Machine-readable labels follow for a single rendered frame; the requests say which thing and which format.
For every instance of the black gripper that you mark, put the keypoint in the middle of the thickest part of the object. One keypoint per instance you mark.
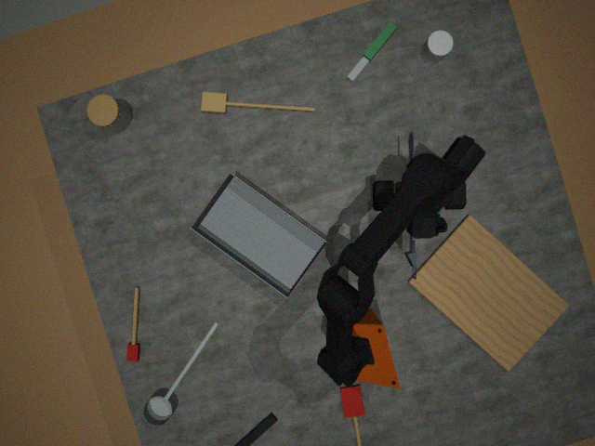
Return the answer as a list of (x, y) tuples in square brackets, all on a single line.
[(383, 192)]

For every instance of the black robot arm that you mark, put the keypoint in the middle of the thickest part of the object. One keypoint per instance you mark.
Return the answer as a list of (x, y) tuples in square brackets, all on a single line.
[(428, 184)]

